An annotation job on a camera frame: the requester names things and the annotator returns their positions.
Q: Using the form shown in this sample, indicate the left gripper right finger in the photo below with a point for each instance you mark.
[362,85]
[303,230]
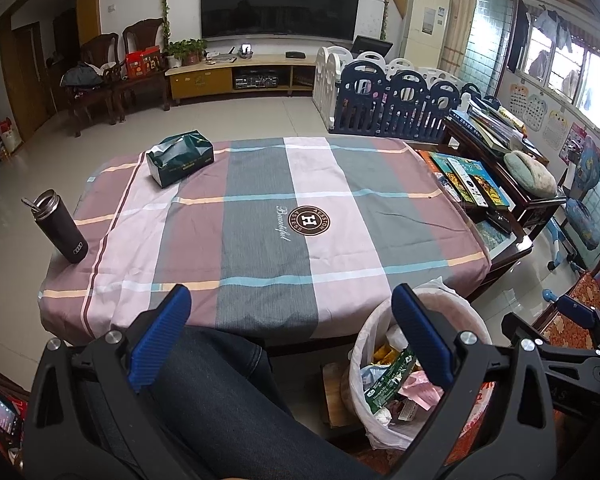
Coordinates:
[516,439]

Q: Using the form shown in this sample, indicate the dark wooden coffee table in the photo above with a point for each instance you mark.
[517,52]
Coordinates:
[504,250]

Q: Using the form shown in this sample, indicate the black thermos bottle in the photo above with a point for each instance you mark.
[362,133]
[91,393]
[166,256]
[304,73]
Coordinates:
[53,218]

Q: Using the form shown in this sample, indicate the white baby fence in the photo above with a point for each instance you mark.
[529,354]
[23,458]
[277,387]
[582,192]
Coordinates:
[331,61]

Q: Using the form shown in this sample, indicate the blue baby fence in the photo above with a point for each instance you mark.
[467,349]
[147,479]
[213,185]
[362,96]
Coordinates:
[403,106]

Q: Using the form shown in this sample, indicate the red patterned sofa cushion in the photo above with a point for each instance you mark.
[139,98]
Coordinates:
[567,321]

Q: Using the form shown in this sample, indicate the yellow wooden tv cabinet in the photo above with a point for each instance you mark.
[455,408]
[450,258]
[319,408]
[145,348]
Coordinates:
[262,73]

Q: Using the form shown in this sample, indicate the stack of books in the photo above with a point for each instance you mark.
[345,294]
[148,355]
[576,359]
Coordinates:
[478,120]

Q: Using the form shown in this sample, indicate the dark wooden armchair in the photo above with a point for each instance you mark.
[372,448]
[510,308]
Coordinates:
[93,80]

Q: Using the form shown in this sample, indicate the white mesh trash basket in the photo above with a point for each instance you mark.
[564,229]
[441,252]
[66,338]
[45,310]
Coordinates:
[396,425]

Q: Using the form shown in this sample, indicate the person's leg in jeans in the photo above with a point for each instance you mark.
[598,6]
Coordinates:
[217,400]

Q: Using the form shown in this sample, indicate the blue child chair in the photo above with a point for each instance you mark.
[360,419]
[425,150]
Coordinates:
[583,175]

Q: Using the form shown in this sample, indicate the red gift box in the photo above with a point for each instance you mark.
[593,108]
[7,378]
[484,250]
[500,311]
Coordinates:
[143,63]

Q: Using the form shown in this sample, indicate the pink paper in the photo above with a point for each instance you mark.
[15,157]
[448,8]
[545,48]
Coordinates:
[418,389]

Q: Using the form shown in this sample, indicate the dark wooden side table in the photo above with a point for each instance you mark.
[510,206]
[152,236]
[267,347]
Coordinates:
[531,212]

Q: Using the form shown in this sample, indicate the white air conditioner tower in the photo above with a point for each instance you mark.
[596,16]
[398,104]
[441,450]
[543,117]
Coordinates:
[424,28]

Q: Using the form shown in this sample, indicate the dark green snack wrapper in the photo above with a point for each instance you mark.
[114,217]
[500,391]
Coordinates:
[388,384]

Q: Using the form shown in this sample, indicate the green plush cushion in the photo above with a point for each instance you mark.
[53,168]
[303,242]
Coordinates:
[530,174]

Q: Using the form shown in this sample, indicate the green tissue box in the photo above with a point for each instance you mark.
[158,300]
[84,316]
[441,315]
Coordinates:
[177,157]

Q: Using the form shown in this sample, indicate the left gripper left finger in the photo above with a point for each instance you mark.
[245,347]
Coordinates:
[88,414]

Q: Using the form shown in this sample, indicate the plaid tablecloth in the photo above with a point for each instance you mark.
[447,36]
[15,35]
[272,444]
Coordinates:
[284,239]

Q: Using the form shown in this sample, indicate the black remote control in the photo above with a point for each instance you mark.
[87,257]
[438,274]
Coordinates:
[499,222]

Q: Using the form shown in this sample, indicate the yellow chip bag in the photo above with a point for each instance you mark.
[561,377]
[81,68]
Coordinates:
[385,355]

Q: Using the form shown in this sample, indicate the colourful picture book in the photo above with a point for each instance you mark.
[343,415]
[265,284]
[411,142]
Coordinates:
[486,185]

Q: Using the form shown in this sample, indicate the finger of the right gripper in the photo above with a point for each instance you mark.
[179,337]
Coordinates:
[578,313]

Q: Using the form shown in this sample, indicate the potted green plant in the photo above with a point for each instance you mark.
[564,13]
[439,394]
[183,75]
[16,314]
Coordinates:
[189,51]

